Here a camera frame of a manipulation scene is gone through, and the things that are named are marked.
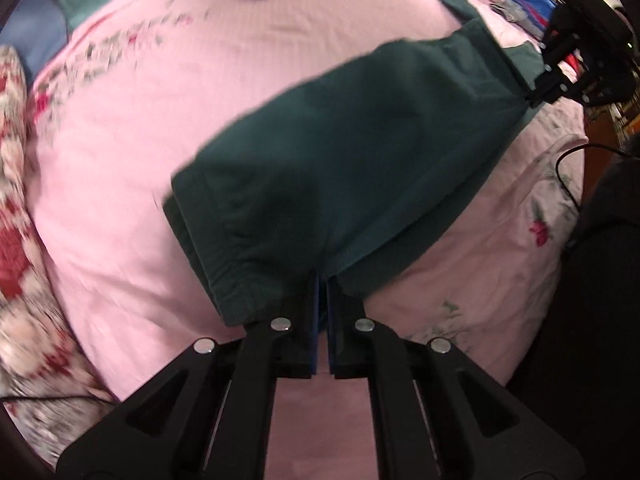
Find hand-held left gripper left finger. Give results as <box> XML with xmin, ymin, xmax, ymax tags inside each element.
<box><xmin>56</xmin><ymin>271</ymin><xmax>320</xmax><ymax>480</ymax></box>

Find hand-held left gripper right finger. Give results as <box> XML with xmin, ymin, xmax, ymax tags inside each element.
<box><xmin>325</xmin><ymin>276</ymin><xmax>585</xmax><ymax>480</ymax></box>

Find pink floral bedsheet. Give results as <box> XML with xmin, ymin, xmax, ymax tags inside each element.
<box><xmin>22</xmin><ymin>0</ymin><xmax>591</xmax><ymax>480</ymax></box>

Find red floral quilt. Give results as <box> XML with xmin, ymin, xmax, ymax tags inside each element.
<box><xmin>0</xmin><ymin>45</ymin><xmax>118</xmax><ymax>466</ymax></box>

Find grey cloth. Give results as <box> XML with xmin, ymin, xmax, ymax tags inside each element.
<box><xmin>491</xmin><ymin>1</ymin><xmax>527</xmax><ymax>25</ymax></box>

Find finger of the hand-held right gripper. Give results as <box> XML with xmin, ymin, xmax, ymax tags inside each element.
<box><xmin>539</xmin><ymin>30</ymin><xmax>583</xmax><ymax>77</ymax></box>
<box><xmin>525</xmin><ymin>66</ymin><xmax>601</xmax><ymax>109</ymax></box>

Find dark green pants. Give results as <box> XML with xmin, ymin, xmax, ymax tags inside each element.
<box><xmin>162</xmin><ymin>0</ymin><xmax>546</xmax><ymax>328</ymax></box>

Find blue pillow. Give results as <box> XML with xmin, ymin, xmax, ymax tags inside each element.
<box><xmin>0</xmin><ymin>0</ymin><xmax>68</xmax><ymax>78</ymax></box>

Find black cable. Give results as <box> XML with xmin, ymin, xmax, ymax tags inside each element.
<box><xmin>555</xmin><ymin>142</ymin><xmax>628</xmax><ymax>211</ymax></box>

